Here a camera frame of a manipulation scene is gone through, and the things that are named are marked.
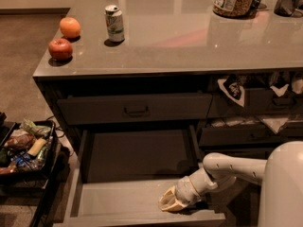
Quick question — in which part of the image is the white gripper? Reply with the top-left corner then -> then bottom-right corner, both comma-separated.
159,168 -> 218,212

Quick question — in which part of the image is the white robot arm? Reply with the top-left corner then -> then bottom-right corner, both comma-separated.
159,141 -> 303,227

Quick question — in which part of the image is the white paper in drawer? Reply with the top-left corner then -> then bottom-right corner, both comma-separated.
210,114 -> 289,134

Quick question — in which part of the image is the grey cabinet with countertop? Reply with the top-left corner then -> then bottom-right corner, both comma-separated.
32,0 -> 303,175

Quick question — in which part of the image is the black white snack bag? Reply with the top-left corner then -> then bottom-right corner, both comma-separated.
217,75 -> 245,107

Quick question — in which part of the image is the black tray of snacks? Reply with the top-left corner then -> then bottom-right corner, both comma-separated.
0,113 -> 57,184

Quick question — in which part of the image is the red apple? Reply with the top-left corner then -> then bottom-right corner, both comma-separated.
48,38 -> 73,61

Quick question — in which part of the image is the green white soda can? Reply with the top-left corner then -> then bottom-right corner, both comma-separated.
104,5 -> 124,43

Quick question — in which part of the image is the orange fruit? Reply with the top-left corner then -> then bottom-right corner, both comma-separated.
60,17 -> 80,39

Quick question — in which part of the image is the dark glass container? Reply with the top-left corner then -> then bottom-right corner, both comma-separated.
274,0 -> 303,17

